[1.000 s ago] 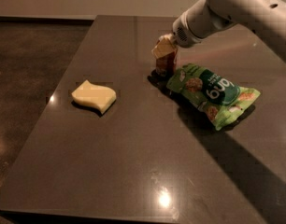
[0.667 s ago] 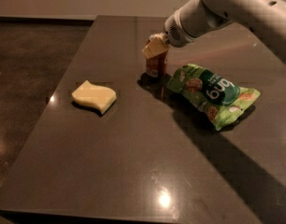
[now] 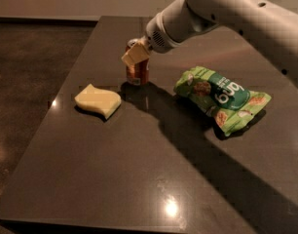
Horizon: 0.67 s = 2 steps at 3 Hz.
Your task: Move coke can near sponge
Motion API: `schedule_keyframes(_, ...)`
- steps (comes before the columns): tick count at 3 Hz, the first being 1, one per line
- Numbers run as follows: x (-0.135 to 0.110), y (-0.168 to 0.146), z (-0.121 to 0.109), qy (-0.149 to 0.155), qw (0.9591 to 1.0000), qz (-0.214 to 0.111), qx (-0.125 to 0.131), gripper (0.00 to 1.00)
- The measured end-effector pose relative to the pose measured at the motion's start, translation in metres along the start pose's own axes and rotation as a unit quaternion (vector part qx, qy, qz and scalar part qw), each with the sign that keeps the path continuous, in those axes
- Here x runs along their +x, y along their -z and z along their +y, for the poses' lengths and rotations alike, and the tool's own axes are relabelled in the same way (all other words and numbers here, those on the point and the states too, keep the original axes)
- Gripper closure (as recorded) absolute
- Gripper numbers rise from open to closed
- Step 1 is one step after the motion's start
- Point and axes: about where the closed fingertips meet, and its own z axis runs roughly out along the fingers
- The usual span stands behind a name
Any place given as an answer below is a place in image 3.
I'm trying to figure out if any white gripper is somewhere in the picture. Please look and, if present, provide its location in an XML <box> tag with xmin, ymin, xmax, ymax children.
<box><xmin>122</xmin><ymin>13</ymin><xmax>179</xmax><ymax>66</ymax></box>

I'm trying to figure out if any red coke can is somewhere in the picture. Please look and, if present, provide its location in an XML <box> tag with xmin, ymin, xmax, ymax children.
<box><xmin>126</xmin><ymin>38</ymin><xmax>149</xmax><ymax>86</ymax></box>

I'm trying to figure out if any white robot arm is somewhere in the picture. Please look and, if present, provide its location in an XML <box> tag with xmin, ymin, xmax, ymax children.
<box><xmin>122</xmin><ymin>0</ymin><xmax>298</xmax><ymax>89</ymax></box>

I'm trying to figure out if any yellow sponge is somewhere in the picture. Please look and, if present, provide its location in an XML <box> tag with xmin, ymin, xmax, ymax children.
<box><xmin>75</xmin><ymin>84</ymin><xmax>121</xmax><ymax>119</ymax></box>

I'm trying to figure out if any green snack bag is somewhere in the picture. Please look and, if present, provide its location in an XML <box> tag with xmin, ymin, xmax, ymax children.
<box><xmin>174</xmin><ymin>66</ymin><xmax>272</xmax><ymax>137</ymax></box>

